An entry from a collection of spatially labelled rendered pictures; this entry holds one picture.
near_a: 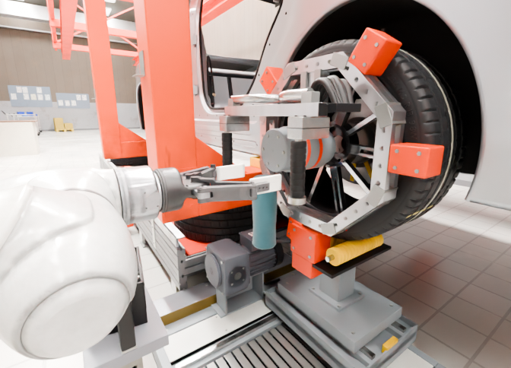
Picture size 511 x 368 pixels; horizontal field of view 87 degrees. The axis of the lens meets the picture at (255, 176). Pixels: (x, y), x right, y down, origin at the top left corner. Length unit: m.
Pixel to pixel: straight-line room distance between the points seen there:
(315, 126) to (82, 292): 0.52
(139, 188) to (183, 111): 0.72
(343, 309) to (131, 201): 0.95
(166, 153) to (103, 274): 0.89
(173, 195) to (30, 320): 0.26
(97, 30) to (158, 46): 1.99
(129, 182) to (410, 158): 0.58
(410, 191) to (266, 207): 0.43
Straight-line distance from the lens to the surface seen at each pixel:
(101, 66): 3.03
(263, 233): 0.98
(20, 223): 0.28
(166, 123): 1.10
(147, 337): 0.77
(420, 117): 0.79
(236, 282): 1.18
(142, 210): 0.44
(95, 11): 3.13
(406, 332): 1.28
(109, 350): 0.78
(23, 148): 8.35
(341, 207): 0.98
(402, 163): 0.72
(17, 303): 0.26
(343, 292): 1.21
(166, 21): 1.15
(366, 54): 0.79
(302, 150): 0.62
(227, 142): 0.89
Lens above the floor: 0.96
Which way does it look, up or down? 13 degrees down
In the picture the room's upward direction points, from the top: straight up
